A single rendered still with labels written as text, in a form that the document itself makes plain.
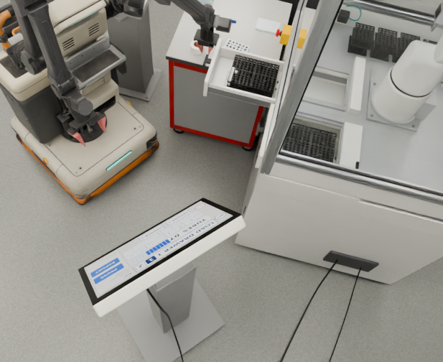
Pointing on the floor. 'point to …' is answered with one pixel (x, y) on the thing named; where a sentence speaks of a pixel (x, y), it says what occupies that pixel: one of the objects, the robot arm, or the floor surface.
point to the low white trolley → (203, 118)
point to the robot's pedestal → (135, 55)
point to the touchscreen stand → (182, 315)
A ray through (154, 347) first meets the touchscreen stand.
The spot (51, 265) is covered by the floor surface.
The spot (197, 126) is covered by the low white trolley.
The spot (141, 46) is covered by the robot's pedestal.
